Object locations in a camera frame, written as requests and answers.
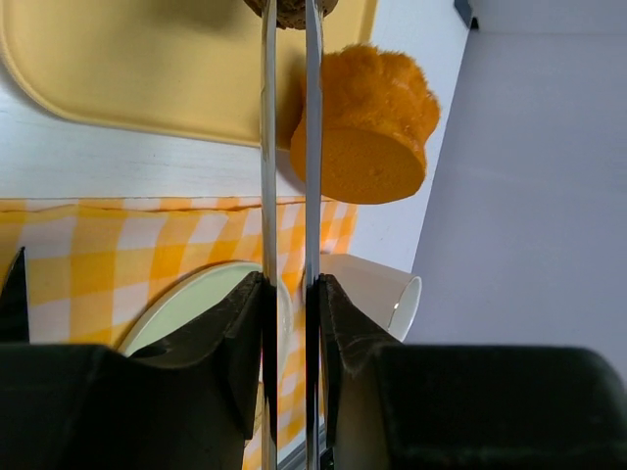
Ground white ceramic mug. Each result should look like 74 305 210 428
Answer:
320 254 422 342

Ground yellow plastic tray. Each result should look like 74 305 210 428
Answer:
0 0 381 149

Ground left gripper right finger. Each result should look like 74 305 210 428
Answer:
318 275 626 469

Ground pink handled knife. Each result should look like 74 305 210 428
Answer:
0 247 29 343

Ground yellow checkered cloth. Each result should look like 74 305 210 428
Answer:
1 197 358 457

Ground green white ceramic plate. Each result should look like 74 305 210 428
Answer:
117 260 295 358

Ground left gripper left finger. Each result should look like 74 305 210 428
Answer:
1 273 263 469

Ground large orange bundt cake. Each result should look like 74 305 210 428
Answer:
321 44 440 205

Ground metal serving tongs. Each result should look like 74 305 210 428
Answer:
260 1 323 469

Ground brown chocolate muffin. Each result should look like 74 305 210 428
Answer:
244 0 338 30

